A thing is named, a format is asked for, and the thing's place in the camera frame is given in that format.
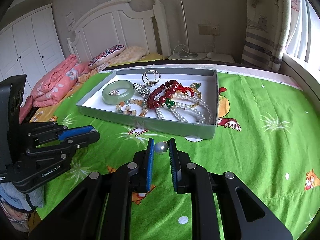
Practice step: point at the white shallow cardboard box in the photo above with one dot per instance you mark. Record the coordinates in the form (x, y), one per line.
(125, 77)

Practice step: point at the pink floral quilt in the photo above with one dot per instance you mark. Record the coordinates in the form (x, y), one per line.
(57, 80)

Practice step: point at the printed striped curtain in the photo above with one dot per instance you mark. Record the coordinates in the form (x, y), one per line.
(262, 30)

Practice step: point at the wall socket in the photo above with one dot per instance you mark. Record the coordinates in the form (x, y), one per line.
(208, 30)

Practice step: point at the white charger plug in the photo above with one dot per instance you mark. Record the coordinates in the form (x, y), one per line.
(210, 54)

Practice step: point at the gold bangle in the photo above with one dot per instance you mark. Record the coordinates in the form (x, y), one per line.
(193, 102)

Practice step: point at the white nightstand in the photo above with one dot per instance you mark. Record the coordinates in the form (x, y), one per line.
(220, 57)

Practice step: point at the person's left forearm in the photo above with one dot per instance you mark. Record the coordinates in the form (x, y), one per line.
(12, 212)

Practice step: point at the large pearl pendant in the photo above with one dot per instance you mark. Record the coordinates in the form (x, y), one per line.
(158, 147)

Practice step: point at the person's left hand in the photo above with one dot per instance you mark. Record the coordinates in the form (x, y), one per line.
(35, 198)

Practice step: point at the wall switch panel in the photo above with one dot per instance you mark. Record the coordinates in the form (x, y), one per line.
(70, 21)

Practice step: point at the silver brooch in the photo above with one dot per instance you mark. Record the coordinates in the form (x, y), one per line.
(141, 90)

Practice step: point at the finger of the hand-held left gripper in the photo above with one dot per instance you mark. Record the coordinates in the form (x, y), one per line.
(85, 141)
(77, 132)

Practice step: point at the embroidered pillow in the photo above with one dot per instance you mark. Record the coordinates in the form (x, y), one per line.
(107, 55)

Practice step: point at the gold interlocked rings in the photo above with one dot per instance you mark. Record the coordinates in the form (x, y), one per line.
(151, 82)

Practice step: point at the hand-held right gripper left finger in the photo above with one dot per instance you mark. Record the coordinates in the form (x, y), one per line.
(150, 165)

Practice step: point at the pale green jade bangle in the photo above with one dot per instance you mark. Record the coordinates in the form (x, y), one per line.
(125, 87)

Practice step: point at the white wardrobe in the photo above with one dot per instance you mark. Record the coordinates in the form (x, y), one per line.
(30, 42)

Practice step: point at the white slim lamp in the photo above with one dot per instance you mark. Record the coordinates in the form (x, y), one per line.
(184, 30)

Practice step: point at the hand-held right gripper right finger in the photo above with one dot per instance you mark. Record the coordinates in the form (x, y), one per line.
(172, 165)

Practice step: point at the white bed headboard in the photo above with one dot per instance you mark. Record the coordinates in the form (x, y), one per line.
(105, 30)

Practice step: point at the beige fluffy blanket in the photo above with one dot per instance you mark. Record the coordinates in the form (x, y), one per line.
(132, 53)

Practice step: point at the white window sill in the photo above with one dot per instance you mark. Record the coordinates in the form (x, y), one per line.
(302, 72)

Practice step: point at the green cartoon cloth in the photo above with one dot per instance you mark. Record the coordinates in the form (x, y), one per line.
(250, 142)

